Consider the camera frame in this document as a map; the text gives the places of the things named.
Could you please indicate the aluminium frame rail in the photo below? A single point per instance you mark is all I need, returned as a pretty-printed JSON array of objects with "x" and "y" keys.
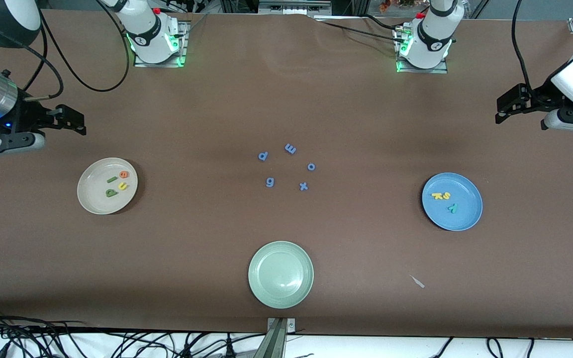
[{"x": 294, "y": 7}]

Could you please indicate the brown table cover sheet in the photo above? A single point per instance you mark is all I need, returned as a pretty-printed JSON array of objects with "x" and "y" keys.
[{"x": 286, "y": 99}]

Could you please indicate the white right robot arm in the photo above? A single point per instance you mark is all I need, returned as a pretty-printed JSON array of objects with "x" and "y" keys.
[{"x": 147, "y": 40}]

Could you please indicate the pale green round plate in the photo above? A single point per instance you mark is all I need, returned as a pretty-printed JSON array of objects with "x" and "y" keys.
[{"x": 281, "y": 274}]

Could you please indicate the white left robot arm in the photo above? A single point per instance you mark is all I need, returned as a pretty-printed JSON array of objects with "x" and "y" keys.
[{"x": 433, "y": 42}]

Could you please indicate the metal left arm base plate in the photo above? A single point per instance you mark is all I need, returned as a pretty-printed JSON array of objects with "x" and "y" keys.
[{"x": 426, "y": 71}]

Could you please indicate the small grey paper scrap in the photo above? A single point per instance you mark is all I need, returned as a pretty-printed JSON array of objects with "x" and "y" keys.
[{"x": 417, "y": 281}]

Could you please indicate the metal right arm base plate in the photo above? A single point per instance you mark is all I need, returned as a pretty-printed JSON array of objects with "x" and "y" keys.
[{"x": 183, "y": 49}]

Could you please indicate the blue foam letter d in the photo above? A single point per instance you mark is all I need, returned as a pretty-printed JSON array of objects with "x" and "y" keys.
[{"x": 263, "y": 156}]

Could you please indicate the green foam letter p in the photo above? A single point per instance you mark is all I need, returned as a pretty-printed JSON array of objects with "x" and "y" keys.
[{"x": 112, "y": 193}]

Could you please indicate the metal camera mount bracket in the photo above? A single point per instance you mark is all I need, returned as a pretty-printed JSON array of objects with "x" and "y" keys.
[{"x": 280, "y": 325}]

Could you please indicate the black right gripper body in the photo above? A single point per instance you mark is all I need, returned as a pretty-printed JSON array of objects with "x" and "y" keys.
[{"x": 27, "y": 115}]

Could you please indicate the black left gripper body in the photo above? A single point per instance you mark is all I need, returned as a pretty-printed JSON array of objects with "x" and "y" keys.
[{"x": 539, "y": 96}]

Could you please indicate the blue foam letter m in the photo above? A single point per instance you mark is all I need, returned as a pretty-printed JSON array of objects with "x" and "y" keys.
[{"x": 290, "y": 148}]

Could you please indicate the blue round plate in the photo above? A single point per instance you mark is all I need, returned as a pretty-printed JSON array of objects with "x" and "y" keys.
[{"x": 465, "y": 219}]

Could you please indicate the teal foam letter y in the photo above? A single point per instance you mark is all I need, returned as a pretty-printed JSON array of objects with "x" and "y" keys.
[{"x": 452, "y": 208}]

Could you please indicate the beige round plate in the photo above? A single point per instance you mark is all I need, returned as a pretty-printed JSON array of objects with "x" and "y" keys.
[{"x": 92, "y": 191}]

